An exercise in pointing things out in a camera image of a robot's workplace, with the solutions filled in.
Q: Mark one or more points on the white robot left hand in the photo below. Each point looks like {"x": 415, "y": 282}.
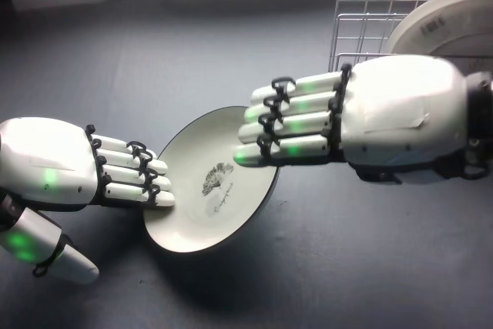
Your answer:
{"x": 38, "y": 159}

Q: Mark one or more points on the grey table cloth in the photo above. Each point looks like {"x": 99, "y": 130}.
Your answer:
{"x": 192, "y": 55}

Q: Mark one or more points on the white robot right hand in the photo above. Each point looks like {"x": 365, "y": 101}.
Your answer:
{"x": 396, "y": 113}

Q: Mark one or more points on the white plate with leaf print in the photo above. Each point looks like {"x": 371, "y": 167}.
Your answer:
{"x": 192, "y": 221}

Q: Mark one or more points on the plain white plate dark rim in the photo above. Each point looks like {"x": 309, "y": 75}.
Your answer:
{"x": 447, "y": 21}

